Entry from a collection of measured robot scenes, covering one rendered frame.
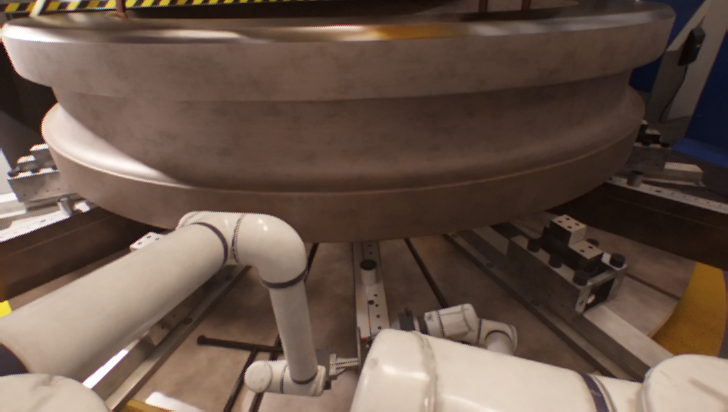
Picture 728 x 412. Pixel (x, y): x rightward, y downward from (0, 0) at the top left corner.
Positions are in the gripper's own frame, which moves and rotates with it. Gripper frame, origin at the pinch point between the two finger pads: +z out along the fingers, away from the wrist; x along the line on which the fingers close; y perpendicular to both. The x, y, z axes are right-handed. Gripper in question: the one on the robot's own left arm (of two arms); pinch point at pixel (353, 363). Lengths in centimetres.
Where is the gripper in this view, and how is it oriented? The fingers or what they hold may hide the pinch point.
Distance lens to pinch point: 140.3
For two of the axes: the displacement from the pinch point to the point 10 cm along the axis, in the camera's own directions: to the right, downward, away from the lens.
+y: 1.4, 8.7, 4.7
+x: 0.6, 4.7, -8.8
